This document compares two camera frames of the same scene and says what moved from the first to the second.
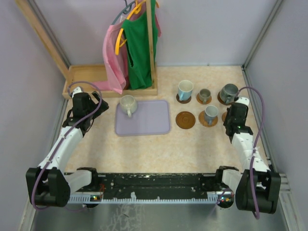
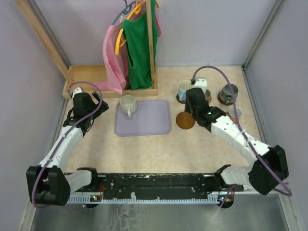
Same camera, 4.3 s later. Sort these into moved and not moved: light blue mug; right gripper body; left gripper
Moved: right gripper body
Not moved: light blue mug; left gripper
